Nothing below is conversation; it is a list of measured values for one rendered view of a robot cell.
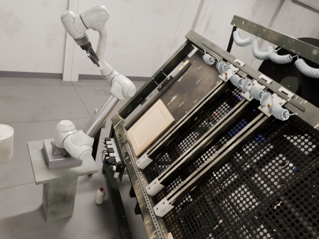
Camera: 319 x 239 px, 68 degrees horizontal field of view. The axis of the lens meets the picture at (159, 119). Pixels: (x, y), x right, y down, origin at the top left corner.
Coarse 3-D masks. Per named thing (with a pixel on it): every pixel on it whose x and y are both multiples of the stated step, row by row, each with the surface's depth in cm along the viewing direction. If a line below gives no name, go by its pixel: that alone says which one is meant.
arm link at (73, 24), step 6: (66, 12) 143; (72, 12) 145; (66, 18) 143; (72, 18) 144; (78, 18) 145; (66, 24) 145; (72, 24) 145; (78, 24) 146; (84, 24) 147; (66, 30) 149; (72, 30) 147; (78, 30) 148; (84, 30) 151; (72, 36) 151; (78, 36) 151
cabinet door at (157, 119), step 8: (160, 104) 231; (152, 112) 233; (160, 112) 225; (168, 112) 218; (144, 120) 236; (152, 120) 227; (160, 120) 220; (168, 120) 212; (136, 128) 238; (144, 128) 230; (152, 128) 222; (160, 128) 214; (136, 136) 232; (144, 136) 224; (152, 136) 216; (136, 144) 226; (144, 144) 218; (136, 152) 220
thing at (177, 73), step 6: (186, 60) 234; (180, 66) 236; (186, 66) 233; (180, 72) 234; (174, 78) 236; (168, 84) 238; (162, 90) 239; (156, 96) 241; (150, 102) 243; (144, 108) 244; (138, 114) 246; (132, 120) 248; (126, 126) 249
